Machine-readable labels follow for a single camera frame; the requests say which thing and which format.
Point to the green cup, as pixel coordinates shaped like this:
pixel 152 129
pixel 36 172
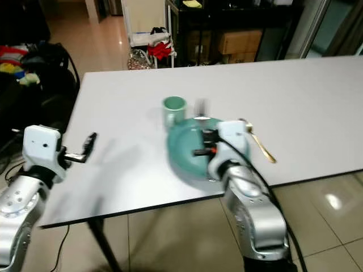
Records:
pixel 173 113

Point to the white rack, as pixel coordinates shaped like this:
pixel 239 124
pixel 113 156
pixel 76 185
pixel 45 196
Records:
pixel 139 38

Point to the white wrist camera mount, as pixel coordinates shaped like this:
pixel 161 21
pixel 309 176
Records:
pixel 42 148
pixel 232 136

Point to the red yellow cloth pile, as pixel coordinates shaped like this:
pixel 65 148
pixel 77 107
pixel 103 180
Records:
pixel 11 55

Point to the black shelf unit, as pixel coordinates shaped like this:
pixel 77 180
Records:
pixel 204 17

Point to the green plate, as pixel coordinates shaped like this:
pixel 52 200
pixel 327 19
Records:
pixel 184 150

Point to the large black bag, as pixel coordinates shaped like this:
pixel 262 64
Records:
pixel 51 73

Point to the cardboard box in shelf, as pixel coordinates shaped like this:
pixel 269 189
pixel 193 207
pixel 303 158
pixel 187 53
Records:
pixel 238 41

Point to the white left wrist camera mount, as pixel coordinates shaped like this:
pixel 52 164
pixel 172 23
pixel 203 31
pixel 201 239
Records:
pixel 42 148

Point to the gold spoon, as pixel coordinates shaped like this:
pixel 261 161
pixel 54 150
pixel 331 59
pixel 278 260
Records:
pixel 261 147

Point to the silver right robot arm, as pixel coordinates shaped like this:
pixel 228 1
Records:
pixel 255 215

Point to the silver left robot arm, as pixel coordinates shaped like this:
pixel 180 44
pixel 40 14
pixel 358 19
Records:
pixel 22 204

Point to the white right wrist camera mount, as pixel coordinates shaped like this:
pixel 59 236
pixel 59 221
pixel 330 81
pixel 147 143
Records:
pixel 232 136

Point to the white table with black legs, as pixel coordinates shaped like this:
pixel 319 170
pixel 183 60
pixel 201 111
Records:
pixel 289 102

